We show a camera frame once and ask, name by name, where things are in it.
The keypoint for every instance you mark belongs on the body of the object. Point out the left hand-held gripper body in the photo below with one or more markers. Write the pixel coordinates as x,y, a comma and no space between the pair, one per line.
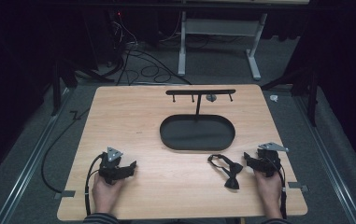
111,169

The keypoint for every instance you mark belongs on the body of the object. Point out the white metal desk frame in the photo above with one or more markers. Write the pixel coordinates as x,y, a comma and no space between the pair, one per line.
219,37

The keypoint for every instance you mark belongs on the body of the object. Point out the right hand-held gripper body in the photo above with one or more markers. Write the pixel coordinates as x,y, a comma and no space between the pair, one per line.
269,161

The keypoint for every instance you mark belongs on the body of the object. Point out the small white crumpled scrap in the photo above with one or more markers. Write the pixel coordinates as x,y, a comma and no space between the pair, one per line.
273,98

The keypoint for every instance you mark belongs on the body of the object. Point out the metal floor rail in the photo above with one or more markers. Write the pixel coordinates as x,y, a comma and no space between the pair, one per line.
29,158
328,161

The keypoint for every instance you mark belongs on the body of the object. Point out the black metal stand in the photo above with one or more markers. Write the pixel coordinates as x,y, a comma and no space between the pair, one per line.
59,87
306,90

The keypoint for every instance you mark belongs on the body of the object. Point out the black bow tie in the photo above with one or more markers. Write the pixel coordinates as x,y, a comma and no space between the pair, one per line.
230,174

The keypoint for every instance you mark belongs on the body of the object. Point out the person's left hand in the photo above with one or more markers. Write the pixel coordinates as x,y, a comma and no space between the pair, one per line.
104,193

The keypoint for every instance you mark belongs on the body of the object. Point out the grey tape strip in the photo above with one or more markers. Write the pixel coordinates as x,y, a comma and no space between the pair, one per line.
64,194
297,186

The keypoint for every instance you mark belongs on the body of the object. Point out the black hook stand with tray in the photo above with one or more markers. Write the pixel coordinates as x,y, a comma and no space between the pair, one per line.
197,132

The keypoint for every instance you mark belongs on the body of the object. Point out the small grey round object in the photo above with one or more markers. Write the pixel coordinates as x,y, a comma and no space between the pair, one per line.
210,98

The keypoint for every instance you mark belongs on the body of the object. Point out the person's right hand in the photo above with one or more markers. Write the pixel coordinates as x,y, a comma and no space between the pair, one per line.
269,191

